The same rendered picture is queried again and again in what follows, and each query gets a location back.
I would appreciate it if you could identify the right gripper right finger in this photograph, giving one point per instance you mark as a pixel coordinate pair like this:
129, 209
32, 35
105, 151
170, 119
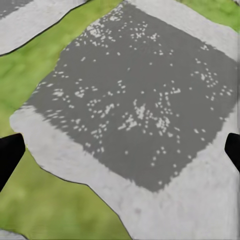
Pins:
232, 148

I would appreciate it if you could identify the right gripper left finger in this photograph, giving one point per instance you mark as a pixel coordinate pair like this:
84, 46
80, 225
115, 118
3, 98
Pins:
12, 149

